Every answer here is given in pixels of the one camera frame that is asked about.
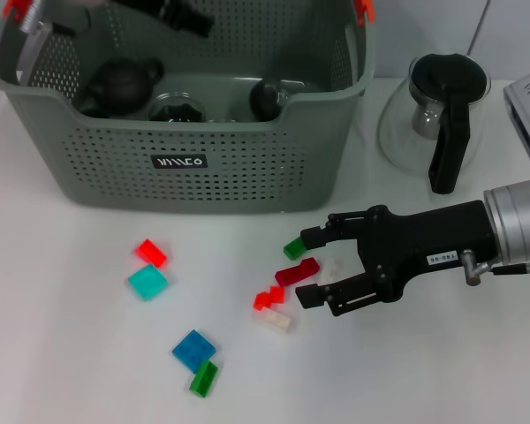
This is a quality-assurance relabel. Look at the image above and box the bright red toy brick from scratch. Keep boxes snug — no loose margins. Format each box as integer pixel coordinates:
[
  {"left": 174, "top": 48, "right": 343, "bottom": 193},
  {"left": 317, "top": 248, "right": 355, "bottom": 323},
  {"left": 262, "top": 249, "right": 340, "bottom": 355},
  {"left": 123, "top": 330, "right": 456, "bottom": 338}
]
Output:
[{"left": 134, "top": 238, "right": 168, "bottom": 269}]

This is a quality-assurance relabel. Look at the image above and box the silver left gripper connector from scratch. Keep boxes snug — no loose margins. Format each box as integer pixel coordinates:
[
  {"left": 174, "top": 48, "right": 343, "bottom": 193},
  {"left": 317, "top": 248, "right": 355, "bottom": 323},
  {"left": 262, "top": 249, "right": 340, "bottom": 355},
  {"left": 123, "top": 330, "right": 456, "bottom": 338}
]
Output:
[{"left": 19, "top": 0, "right": 46, "bottom": 34}]

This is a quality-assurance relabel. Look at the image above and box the grey perforated storage bin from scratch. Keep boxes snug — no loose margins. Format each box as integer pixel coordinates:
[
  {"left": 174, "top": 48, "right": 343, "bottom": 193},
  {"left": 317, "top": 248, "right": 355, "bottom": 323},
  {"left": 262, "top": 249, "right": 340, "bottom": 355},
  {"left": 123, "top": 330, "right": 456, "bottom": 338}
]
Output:
[{"left": 0, "top": 0, "right": 378, "bottom": 216}]

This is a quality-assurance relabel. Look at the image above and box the teal toy brick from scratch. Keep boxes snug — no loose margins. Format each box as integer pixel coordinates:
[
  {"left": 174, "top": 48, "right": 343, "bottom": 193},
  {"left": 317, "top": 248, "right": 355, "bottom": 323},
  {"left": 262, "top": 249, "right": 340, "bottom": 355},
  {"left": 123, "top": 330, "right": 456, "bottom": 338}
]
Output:
[{"left": 126, "top": 263, "right": 170, "bottom": 303}]

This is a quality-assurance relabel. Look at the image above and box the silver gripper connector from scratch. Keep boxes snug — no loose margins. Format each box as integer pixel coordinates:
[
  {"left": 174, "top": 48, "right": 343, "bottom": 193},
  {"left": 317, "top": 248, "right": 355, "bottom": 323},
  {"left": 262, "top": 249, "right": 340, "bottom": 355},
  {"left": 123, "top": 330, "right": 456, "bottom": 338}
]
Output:
[
  {"left": 461, "top": 249, "right": 500, "bottom": 287},
  {"left": 19, "top": 0, "right": 46, "bottom": 34}
]

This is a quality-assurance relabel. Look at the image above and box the dark red toy brick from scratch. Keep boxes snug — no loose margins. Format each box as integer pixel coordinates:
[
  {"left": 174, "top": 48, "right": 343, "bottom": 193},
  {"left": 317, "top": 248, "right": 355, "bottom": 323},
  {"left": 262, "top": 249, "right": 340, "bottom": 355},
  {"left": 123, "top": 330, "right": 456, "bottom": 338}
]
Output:
[{"left": 274, "top": 257, "right": 320, "bottom": 287}]

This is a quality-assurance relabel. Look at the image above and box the white toy brick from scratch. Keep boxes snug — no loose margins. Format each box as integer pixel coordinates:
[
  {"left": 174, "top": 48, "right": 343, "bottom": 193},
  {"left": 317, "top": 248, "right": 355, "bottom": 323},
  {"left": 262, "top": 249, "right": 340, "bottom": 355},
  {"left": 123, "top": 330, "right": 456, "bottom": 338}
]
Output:
[{"left": 320, "top": 254, "right": 346, "bottom": 284}]

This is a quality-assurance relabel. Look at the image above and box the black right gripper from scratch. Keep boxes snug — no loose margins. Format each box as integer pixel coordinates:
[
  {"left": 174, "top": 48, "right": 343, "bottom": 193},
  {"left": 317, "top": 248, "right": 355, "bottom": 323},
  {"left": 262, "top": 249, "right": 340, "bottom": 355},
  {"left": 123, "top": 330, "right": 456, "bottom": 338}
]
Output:
[{"left": 293, "top": 200, "right": 501, "bottom": 318}]

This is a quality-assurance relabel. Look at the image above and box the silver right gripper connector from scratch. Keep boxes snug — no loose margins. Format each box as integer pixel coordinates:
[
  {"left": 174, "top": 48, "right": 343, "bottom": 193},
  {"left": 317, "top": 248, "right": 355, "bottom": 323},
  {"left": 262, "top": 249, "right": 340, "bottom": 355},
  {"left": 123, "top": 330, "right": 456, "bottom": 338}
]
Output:
[{"left": 461, "top": 249, "right": 500, "bottom": 287}]

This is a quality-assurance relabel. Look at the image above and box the dark clay teapot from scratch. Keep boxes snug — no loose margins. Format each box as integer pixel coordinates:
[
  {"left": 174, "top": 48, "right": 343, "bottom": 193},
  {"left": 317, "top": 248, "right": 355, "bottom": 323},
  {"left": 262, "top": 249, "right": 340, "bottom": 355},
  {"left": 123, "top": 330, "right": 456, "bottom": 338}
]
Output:
[{"left": 78, "top": 56, "right": 166, "bottom": 119}]

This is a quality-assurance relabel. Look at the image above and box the green toy brick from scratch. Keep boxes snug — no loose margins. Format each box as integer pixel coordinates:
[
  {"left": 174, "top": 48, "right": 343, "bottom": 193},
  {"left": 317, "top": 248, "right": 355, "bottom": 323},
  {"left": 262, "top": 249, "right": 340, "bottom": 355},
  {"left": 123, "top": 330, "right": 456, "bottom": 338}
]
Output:
[
  {"left": 283, "top": 238, "right": 308, "bottom": 261},
  {"left": 188, "top": 360, "right": 220, "bottom": 398}
]

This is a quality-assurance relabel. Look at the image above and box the blue toy brick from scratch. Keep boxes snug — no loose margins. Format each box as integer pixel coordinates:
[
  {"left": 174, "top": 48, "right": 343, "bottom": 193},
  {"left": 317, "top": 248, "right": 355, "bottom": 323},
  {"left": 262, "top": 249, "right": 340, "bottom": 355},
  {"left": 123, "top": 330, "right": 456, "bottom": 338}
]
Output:
[{"left": 170, "top": 329, "right": 218, "bottom": 371}]

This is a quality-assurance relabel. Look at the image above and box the clear translucent toy brick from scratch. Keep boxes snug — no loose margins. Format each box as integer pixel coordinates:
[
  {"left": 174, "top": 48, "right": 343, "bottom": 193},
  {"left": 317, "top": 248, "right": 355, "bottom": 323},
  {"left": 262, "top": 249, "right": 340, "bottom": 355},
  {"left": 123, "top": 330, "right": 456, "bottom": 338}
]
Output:
[{"left": 254, "top": 308, "right": 293, "bottom": 335}]

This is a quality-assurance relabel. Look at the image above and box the dark left gripper cable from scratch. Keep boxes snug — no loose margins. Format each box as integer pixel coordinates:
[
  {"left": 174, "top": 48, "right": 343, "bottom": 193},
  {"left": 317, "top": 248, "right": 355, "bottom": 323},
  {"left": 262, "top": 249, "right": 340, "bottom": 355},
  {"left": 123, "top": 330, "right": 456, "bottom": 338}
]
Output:
[{"left": 47, "top": 9, "right": 93, "bottom": 39}]

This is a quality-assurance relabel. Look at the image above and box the red stepped toy brick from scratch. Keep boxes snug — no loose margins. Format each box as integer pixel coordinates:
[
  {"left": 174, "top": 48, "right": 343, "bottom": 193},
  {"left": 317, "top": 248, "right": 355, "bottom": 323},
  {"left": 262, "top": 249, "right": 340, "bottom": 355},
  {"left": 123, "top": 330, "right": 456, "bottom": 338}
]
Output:
[{"left": 253, "top": 285, "right": 288, "bottom": 312}]

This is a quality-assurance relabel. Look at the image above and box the glass teapot black handle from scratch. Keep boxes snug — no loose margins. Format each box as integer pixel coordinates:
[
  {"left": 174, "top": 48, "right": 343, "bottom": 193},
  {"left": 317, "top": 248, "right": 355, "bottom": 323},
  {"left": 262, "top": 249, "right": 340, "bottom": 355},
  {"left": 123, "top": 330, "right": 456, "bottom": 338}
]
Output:
[{"left": 376, "top": 52, "right": 493, "bottom": 195}]

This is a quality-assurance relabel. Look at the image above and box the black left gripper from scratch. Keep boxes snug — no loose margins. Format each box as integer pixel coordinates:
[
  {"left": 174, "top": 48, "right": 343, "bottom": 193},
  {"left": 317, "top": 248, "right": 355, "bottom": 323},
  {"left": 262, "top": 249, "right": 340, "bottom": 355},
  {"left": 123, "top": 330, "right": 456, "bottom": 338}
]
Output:
[{"left": 110, "top": 0, "right": 216, "bottom": 40}]

